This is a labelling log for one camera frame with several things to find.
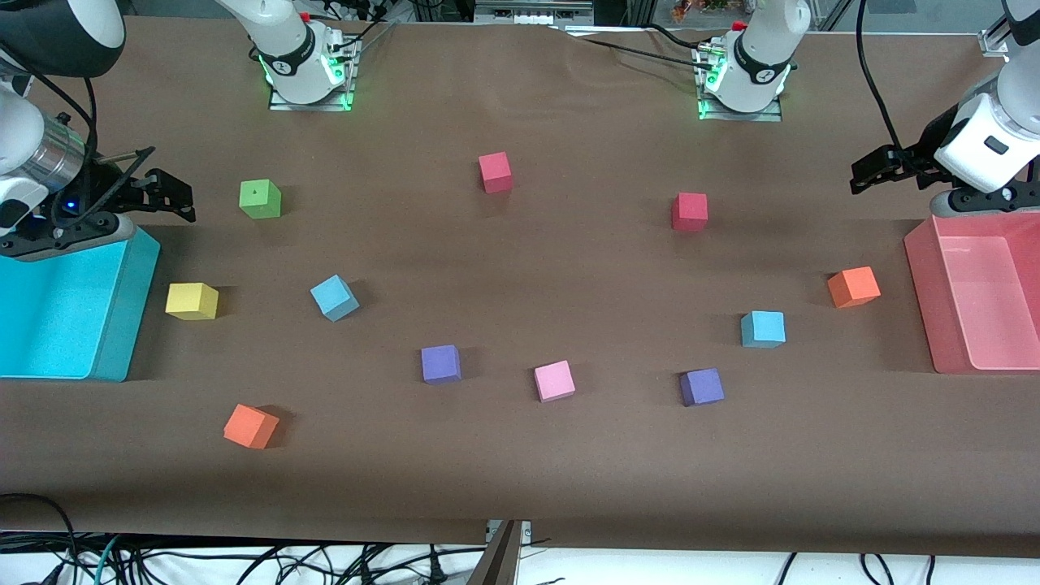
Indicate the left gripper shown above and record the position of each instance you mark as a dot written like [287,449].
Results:
[924,152]

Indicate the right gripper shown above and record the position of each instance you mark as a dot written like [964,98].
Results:
[99,182]

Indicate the light blue foam block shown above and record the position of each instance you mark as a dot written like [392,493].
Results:
[763,329]
[334,298]

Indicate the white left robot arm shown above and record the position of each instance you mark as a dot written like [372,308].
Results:
[764,57]

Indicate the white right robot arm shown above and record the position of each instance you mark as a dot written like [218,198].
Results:
[284,57]

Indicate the green foam block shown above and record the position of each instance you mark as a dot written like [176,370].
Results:
[260,201]

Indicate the yellow foam block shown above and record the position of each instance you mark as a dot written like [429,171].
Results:
[191,301]

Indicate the orange foam block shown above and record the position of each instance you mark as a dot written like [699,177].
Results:
[853,287]
[250,426]

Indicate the cyan plastic bin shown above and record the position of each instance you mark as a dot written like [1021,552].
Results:
[57,317]

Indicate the pink plastic bin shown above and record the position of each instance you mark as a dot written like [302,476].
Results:
[975,301]

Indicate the red foam block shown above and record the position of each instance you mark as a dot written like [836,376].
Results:
[496,172]
[690,211]

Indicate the purple foam block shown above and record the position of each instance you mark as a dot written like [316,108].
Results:
[702,387]
[440,364]

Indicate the grey metal box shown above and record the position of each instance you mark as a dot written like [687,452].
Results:
[532,12]

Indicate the pink foam block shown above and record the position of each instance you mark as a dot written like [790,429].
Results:
[555,381]

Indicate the brown table cover sheet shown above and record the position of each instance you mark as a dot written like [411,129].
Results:
[569,471]

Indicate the dark angled bar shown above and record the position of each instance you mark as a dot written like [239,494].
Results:
[497,561]

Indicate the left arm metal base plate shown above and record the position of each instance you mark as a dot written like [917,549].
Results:
[756,116]

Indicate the aluminium frame profile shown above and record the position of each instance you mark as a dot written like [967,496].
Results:
[993,42]

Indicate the small metal table bracket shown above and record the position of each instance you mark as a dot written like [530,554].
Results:
[525,532]

